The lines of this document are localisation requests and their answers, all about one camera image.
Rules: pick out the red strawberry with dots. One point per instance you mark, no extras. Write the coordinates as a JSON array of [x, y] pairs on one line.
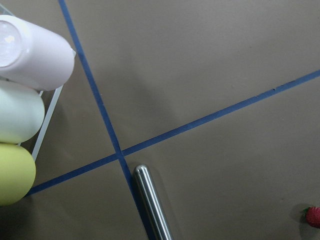
[[312, 216]]

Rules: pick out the yellow-green plastic cup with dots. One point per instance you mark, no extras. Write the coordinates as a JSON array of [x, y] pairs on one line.
[[17, 173]]

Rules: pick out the pink plastic cup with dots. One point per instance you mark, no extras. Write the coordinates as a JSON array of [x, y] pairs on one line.
[[34, 56]]

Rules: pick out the steel muddler black tip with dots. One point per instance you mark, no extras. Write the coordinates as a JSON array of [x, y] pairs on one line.
[[152, 203]]

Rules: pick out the clear acrylic cup rack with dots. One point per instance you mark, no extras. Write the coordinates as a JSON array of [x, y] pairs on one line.
[[50, 99]]

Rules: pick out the white plastic cup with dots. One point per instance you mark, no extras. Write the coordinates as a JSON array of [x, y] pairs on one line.
[[22, 112]]

